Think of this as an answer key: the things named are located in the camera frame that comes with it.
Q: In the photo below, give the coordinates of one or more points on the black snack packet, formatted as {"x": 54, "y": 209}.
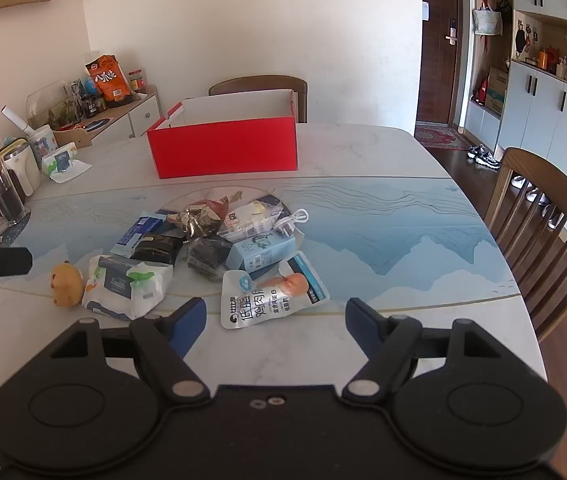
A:
{"x": 156, "y": 249}

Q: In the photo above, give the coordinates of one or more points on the dark blue speckled round mat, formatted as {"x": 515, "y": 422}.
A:
{"x": 269, "y": 199}
{"x": 17, "y": 230}

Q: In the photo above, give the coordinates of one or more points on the orange snack bag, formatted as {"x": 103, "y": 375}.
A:
{"x": 108, "y": 82}

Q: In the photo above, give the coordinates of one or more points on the clear plastic bag package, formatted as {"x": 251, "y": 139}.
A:
{"x": 251, "y": 220}

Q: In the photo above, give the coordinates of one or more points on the small blue globe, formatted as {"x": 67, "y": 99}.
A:
{"x": 91, "y": 88}

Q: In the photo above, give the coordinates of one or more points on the black cartoon wall decoration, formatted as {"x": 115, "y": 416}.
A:
{"x": 522, "y": 37}

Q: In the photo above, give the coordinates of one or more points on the clear glass terrarium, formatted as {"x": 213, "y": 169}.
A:
{"x": 53, "y": 105}

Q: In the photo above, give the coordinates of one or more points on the white light switch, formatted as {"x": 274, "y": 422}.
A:
{"x": 425, "y": 10}

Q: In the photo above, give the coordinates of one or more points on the red patterned rug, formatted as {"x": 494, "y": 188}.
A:
{"x": 441, "y": 137}

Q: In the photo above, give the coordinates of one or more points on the white lint roller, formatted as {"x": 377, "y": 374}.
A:
{"x": 16, "y": 120}

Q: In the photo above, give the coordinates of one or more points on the blue flat packet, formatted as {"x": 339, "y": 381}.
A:
{"x": 133, "y": 235}

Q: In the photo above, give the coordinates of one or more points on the white green tissue pack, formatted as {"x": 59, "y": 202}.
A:
{"x": 61, "y": 162}

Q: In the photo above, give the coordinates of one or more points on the yellow plush toy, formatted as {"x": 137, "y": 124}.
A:
{"x": 67, "y": 285}

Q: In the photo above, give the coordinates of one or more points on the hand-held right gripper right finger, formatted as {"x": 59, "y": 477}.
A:
{"x": 361, "y": 322}

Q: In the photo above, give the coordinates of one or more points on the white wet wipe packet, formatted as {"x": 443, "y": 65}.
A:
{"x": 113, "y": 285}

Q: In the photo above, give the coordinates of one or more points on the blue white sausage packet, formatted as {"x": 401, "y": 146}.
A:
{"x": 308, "y": 272}

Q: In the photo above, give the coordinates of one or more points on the white sideboard cabinet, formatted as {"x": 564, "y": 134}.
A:
{"x": 141, "y": 120}

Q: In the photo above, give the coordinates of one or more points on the white food pouch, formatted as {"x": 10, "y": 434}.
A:
{"x": 246, "y": 305}

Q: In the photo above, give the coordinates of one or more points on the white printed canister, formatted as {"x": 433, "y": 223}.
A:
{"x": 42, "y": 145}

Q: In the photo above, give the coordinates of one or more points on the dark snack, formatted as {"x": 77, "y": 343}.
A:
{"x": 208, "y": 257}

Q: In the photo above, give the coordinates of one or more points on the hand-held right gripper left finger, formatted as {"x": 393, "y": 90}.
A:
{"x": 191, "y": 322}

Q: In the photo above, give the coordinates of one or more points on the black white sneaker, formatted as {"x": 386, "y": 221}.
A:
{"x": 491, "y": 160}
{"x": 476, "y": 152}

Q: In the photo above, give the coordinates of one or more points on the brown striped snack packet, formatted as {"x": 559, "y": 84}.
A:
{"x": 201, "y": 220}

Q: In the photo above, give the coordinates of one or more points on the blue oval dish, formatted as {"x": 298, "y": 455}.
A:
{"x": 98, "y": 124}

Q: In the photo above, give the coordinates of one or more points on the red bag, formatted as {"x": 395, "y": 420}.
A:
{"x": 481, "y": 91}

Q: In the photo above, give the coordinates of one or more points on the red cardboard box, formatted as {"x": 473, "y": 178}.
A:
{"x": 223, "y": 147}

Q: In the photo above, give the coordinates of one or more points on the light wooden tray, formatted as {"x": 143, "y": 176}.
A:
{"x": 73, "y": 137}

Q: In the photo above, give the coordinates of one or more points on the white wooden wall cupboard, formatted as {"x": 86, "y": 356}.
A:
{"x": 543, "y": 110}

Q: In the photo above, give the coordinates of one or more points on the cardboard box with green print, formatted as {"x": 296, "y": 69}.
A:
{"x": 497, "y": 90}

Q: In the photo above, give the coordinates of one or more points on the glass jar with white lid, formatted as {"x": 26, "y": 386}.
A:
{"x": 1, "y": 195}

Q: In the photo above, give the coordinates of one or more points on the black hanging bag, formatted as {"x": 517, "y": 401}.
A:
{"x": 502, "y": 6}

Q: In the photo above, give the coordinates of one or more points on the white kettle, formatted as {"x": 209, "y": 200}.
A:
{"x": 23, "y": 170}

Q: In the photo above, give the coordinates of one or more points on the red lidded jar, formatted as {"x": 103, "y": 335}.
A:
{"x": 137, "y": 81}

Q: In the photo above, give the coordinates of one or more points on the brown wooden chair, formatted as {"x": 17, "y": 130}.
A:
{"x": 528, "y": 170}
{"x": 263, "y": 83}

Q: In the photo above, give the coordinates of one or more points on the pale hanging tote bag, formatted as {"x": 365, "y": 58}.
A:
{"x": 486, "y": 20}

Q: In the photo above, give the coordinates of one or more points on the light blue carton box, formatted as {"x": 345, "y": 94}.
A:
{"x": 261, "y": 252}

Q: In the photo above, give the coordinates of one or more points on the white marble desktop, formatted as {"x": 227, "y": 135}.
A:
{"x": 363, "y": 157}

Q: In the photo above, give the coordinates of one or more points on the white slipper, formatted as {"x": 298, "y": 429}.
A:
{"x": 553, "y": 215}
{"x": 519, "y": 181}
{"x": 536, "y": 196}

